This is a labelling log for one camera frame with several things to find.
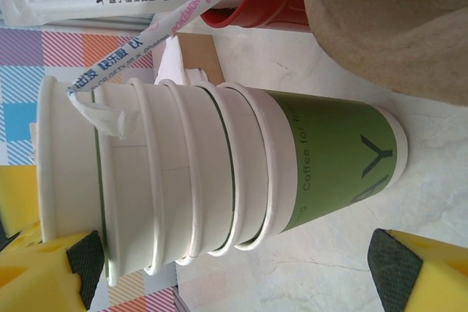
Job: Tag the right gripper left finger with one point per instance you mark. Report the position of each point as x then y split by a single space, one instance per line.
40 275

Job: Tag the printed paper wrapped straw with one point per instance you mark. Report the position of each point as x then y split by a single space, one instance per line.
183 14

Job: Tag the brown pulp cup carrier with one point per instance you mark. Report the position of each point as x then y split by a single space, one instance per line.
384 34

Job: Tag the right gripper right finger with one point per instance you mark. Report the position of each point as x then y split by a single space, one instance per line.
431 279

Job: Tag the white green paper cup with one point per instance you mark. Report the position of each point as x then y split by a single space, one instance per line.
214 180
175 180
250 180
69 166
340 166
124 198

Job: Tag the white napkin stack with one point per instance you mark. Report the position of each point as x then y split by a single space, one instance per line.
172 60

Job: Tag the brown cardboard tray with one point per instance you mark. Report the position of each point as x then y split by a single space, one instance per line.
199 52

